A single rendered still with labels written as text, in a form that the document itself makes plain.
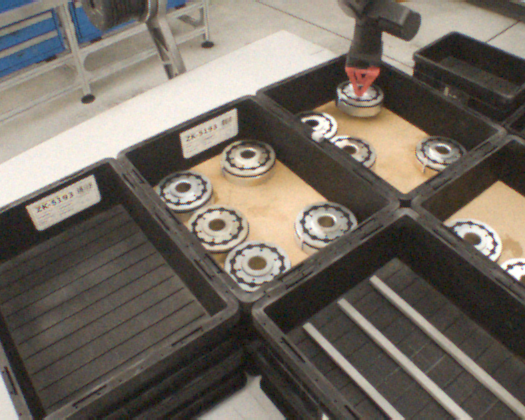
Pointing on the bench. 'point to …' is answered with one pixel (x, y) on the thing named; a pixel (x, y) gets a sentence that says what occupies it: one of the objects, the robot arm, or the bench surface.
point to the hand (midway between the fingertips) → (360, 87)
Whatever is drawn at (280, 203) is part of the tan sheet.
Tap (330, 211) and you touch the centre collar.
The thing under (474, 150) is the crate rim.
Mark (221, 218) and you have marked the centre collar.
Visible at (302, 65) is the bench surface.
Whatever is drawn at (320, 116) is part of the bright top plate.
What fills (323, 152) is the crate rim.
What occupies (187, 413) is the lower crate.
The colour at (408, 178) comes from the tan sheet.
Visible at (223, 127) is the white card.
